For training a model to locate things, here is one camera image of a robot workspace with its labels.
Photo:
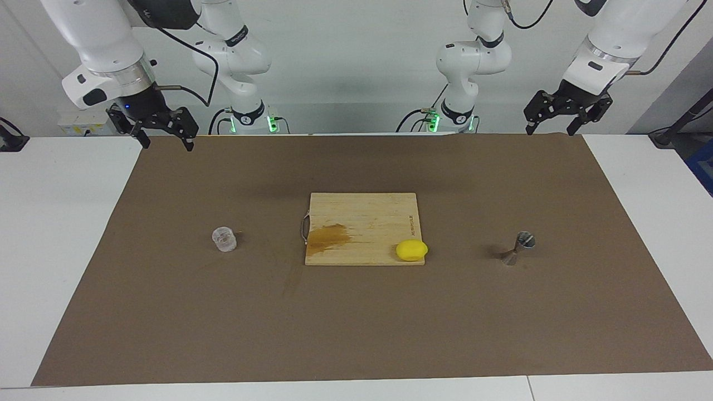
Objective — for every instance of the yellow lemon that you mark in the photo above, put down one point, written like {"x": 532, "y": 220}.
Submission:
{"x": 411, "y": 250}

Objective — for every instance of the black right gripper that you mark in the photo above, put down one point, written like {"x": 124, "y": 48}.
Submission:
{"x": 147, "y": 106}

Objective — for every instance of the clear glass cup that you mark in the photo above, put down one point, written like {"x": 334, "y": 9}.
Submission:
{"x": 224, "y": 239}

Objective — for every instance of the wooden cutting board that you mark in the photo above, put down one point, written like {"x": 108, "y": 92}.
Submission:
{"x": 367, "y": 223}

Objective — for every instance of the steel jigger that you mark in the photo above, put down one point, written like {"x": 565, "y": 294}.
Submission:
{"x": 511, "y": 258}

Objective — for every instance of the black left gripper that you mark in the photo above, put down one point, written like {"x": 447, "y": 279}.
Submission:
{"x": 576, "y": 97}

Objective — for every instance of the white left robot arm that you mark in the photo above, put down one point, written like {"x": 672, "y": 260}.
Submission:
{"x": 618, "y": 33}

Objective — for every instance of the black stand foot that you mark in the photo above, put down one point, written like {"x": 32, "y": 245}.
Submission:
{"x": 12, "y": 142}

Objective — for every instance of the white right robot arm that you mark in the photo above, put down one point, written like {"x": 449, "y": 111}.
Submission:
{"x": 100, "y": 33}

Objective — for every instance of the black tripod leg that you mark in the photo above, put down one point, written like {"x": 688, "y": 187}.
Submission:
{"x": 665, "y": 136}

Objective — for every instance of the white power box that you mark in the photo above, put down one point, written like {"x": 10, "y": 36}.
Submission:
{"x": 83, "y": 120}

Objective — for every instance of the brown table mat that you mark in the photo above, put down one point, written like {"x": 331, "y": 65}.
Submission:
{"x": 223, "y": 323}

